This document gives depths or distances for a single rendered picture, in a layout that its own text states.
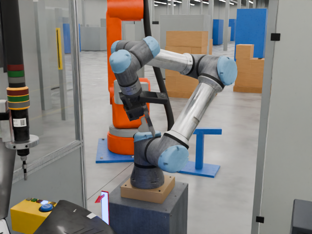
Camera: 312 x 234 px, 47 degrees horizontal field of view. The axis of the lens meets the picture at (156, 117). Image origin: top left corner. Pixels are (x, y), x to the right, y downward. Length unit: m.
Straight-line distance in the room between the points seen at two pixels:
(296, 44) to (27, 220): 1.79
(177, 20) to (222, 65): 10.04
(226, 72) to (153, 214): 0.64
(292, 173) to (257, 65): 7.48
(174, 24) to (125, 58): 10.33
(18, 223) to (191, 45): 7.63
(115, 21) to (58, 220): 3.92
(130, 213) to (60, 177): 0.81
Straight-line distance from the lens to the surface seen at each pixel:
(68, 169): 2.29
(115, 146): 4.85
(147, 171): 1.53
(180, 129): 1.42
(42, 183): 2.11
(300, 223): 1.01
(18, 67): 0.79
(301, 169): 2.55
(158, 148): 1.41
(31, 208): 1.41
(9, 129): 0.82
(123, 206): 1.53
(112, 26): 4.81
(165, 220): 1.48
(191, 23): 11.35
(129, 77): 1.23
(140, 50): 1.25
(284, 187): 2.60
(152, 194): 1.52
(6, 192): 0.94
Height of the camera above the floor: 1.71
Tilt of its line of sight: 14 degrees down
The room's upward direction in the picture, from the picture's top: straight up
